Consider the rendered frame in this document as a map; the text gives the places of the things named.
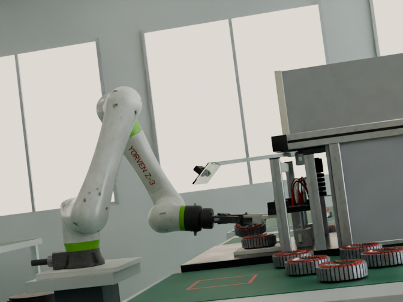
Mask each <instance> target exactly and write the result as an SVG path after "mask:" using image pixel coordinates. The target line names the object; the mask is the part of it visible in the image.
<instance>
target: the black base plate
mask: <svg viewBox="0 0 403 302"><path fill-rule="evenodd" d="M325 239H326V248H327V249H326V250H316V248H315V240H313V242H314V244H313V246H308V247H297V246H296V238H295V237H291V246H292V251H293V250H302V249H303V250H304V249H309V250H312V251H313V252H314V255H327V256H339V247H338V239H337V234H336V232H330V233H328V234H325ZM240 247H242V243H235V244H224V245H219V246H214V247H212V248H211V249H209V250H207V251H205V252H203V253H202V254H200V255H199V256H197V257H195V258H193V259H191V260H190V261H188V262H186V263H184V264H182V265H181V272H182V273H185V272H192V271H202V270H213V269H219V268H230V267H241V266H247V265H258V264H268V263H273V259H272V256H273V255H274V254H275V253H280V252H281V250H280V251H274V252H263V253H253V254H247V255H236V256H234V254H233V252H234V251H236V250H237V249H238V248H240Z"/></svg>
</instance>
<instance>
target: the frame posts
mask: <svg viewBox="0 0 403 302"><path fill-rule="evenodd" d="M303 158H304V164H305V172H306V181H307V186H308V195H309V203H310V208H311V217H312V225H313V231H314V240H315V248H316V250H326V249H327V248H326V239H325V234H328V233H329V226H328V221H327V212H326V203H325V199H324V197H321V196H320V195H319V192H323V191H319V190H318V188H320V187H323V186H319V187H318V183H322V182H318V181H317V179H318V178H322V177H317V174H320V173H316V167H315V159H318V158H314V153H305V154H303ZM269 162H270V171H271V176H272V185H273V194H274V199H275V208H276V216H277V222H278V231H279V239H280V245H281V252H285V251H291V250H292V246H291V238H290V229H289V224H288V215H287V206H286V201H285V192H284V184H283V178H282V169H281V161H280V157H277V158H269ZM284 163H286V164H290V167H291V172H290V173H286V179H287V187H288V196H289V198H291V190H290V189H291V183H292V181H293V180H294V179H295V177H294V168H293V161H288V162H284ZM291 219H292V224H293V232H294V231H295V230H296V229H299V225H300V217H299V212H293V213H291ZM294 237H295V232H294Z"/></svg>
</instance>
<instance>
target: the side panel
mask: <svg viewBox="0 0 403 302"><path fill-rule="evenodd" d="M329 153H330V161H331V166H332V174H333V183H334V188H335V196H336V205H337V210H338V219H339V227H340V232H341V241H342V246H346V245H349V244H356V243H357V244H359V243H361V244H362V243H370V242H378V243H380V244H382V248H383V249H384V248H385V247H386V248H388V247H403V135H395V136H390V137H381V138H373V139H368V140H359V141H351V142H345V143H335V144H329Z"/></svg>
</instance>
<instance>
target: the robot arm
mask: <svg viewBox="0 0 403 302"><path fill-rule="evenodd" d="M141 109H142V99H141V97H140V95H139V94H138V92H137V91H136V90H134V89H133V88H130V87H127V86H121V87H117V88H116V89H113V90H112V91H111V92H110V93H107V94H105V95H103V96H102V97H101V98H100V99H99V100H98V102H97V106H96V112H97V116H98V118H99V119H100V121H101V123H102V125H101V130H100V134H99V137H98V141H97V145H96V148H95V152H94V155H93V157H92V161H91V164H90V166H89V169H88V172H87V174H86V177H85V179H84V182H83V184H82V187H81V188H80V191H79V193H78V196H77V197H74V198H70V199H67V200H65V201H63V202H62V203H61V221H62V233H63V239H64V246H65V250H63V251H57V252H53V253H52V255H50V256H48V257H47V259H36V260H31V265H32V266H38V265H48V266H49V267H53V269H54V270H59V269H63V268H64V269H76V268H87V267H94V266H98V265H103V264H105V260H104V258H103V257H102V255H101V252H100V233H99V231H101V230H102V229H103V228H104V227H105V225H106V223H107V221H108V218H109V210H110V204H111V200H112V194H113V189H114V186H115V181H116V176H117V174H118V169H119V166H120V163H121V159H122V156H123V154H124V156H125V157H126V158H127V159H128V161H129V163H130V164H131V165H132V167H133V168H134V170H135V171H136V173H137V174H138V176H139V177H140V179H141V181H142V182H143V184H144V186H145V188H146V190H147V191H148V193H149V195H150V197H151V199H152V201H153V203H154V206H153V207H152V208H151V210H150V212H149V214H148V222H149V225H150V226H151V228H152V229H153V230H154V231H156V232H158V233H168V232H173V231H191V232H194V236H197V232H199V231H201V230H202V228H203V229H212V228H213V225H214V223H215V224H216V223H218V224H240V225H243V224H263V221H265V222H266V220H264V219H262V218H261V217H262V216H263V215H266V214H247V212H245V214H237V215H231V214H229V213H218V215H214V212H213V209H212V208H203V209H202V207H201V206H197V205H196V203H194V205H193V206H186V205H185V203H184V200H183V199H182V197H181V196H180V195H179V194H178V192H177V191H176V189H175V188H174V187H173V185H172V184H171V183H170V181H169V179H168V178H167V176H166V175H165V173H164V172H163V170H162V168H161V167H160V165H159V163H158V161H157V159H156V157H155V155H154V154H153V152H152V149H151V147H150V145H149V143H148V141H147V139H146V137H145V135H144V132H143V130H142V128H141V126H140V124H139V122H138V120H137V118H138V116H139V113H140V111H141Z"/></svg>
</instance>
